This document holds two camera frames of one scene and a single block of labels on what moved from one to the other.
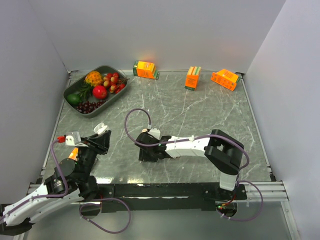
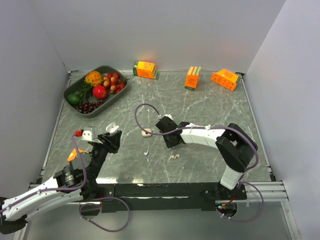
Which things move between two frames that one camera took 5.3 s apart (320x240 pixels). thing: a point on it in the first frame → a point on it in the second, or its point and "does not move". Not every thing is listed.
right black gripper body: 147,155 → 169,143
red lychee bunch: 114,83 does not move
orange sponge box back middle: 192,78 does not move
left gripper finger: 104,141 → 115,141
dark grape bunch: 87,107 does not move
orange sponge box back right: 228,79 does not move
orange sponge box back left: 146,70 does not move
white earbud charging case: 100,128 → 112,127
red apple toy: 99,92 does not move
